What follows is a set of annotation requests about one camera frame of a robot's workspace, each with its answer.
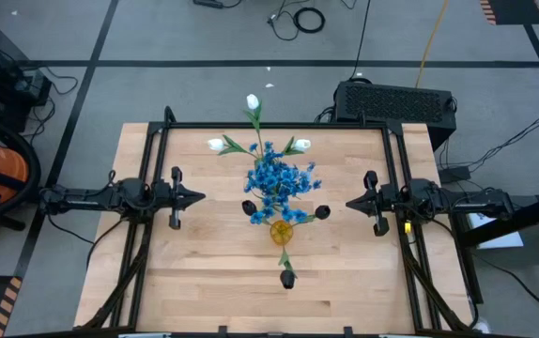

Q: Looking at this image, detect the black cable with connector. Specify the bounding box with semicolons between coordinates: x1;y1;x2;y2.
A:
266;0;300;41

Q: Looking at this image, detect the long black cable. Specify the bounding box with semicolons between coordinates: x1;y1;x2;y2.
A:
348;0;372;81

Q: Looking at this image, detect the black diagonal stand beam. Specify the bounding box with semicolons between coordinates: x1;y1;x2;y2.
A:
459;187;539;250

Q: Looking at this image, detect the white paper sheet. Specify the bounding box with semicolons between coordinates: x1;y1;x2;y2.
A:
466;213;525;250

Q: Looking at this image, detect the orange shop vacuum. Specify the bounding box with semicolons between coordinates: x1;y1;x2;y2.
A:
0;115;41;245

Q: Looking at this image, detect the coiled black cable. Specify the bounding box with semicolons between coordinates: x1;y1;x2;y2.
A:
292;7;326;35

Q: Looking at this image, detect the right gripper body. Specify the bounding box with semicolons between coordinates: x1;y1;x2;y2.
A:
364;170;400;238

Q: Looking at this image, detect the black power brick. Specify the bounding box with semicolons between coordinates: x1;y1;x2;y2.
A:
438;164;471;185

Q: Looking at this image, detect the black computer case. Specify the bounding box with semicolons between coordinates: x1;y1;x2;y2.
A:
333;80;457;151

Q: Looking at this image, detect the yellow textured glass vase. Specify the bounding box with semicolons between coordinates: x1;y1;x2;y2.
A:
269;220;294;246

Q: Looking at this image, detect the yellow cable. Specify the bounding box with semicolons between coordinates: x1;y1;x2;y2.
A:
414;0;452;89

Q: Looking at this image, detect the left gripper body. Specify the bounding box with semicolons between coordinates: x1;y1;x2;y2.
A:
155;167;186;230

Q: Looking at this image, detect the black floor cable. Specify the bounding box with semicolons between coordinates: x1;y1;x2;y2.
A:
479;108;539;163

